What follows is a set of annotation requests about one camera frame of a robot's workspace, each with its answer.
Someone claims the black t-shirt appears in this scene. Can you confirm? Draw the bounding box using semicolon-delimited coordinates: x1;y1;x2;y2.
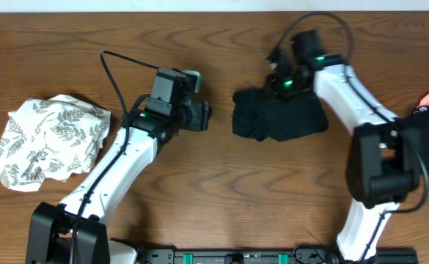
232;89;329;142

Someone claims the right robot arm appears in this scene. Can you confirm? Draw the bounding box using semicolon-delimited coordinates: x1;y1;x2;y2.
267;30;428;263

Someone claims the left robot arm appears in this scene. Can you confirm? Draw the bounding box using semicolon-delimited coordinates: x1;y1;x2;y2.
26;68;210;263

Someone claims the white fern print cloth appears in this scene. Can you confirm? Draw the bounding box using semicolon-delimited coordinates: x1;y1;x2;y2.
0;95;111;192

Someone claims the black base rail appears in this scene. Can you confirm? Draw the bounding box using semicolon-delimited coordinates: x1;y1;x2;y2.
136;248;419;264

